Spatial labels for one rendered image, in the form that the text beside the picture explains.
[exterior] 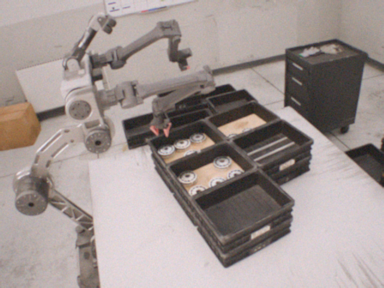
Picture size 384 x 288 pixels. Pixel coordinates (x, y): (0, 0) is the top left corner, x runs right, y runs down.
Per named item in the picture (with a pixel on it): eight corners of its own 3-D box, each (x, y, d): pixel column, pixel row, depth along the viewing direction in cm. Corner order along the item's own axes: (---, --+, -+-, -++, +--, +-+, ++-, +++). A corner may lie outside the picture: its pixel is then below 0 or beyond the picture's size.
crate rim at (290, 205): (222, 244, 137) (221, 240, 136) (190, 201, 160) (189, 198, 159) (296, 205, 150) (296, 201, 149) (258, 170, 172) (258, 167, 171)
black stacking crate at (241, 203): (223, 257, 143) (222, 241, 137) (193, 215, 165) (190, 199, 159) (294, 218, 156) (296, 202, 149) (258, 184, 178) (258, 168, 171)
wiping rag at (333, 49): (326, 56, 294) (326, 53, 292) (312, 48, 311) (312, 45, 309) (351, 51, 299) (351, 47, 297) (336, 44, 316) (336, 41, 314)
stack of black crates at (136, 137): (137, 178, 297) (125, 137, 271) (132, 159, 321) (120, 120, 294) (179, 166, 304) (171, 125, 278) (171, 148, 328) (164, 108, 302)
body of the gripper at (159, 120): (154, 120, 198) (152, 110, 193) (170, 122, 195) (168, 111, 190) (150, 126, 193) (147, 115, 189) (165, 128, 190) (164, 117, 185)
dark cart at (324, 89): (305, 149, 326) (312, 64, 274) (282, 126, 362) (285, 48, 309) (353, 133, 337) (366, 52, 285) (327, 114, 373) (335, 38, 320)
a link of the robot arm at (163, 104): (203, 66, 151) (210, 88, 151) (211, 66, 156) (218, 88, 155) (148, 99, 181) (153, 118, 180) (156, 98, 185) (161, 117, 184)
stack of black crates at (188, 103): (169, 143, 336) (161, 104, 310) (162, 128, 360) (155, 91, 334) (206, 132, 344) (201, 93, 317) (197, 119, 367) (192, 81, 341)
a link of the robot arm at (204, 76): (215, 59, 145) (221, 80, 144) (209, 69, 158) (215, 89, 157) (114, 83, 137) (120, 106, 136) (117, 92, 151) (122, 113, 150)
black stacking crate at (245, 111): (229, 156, 201) (228, 140, 194) (205, 134, 223) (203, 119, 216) (281, 133, 213) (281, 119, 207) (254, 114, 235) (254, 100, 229)
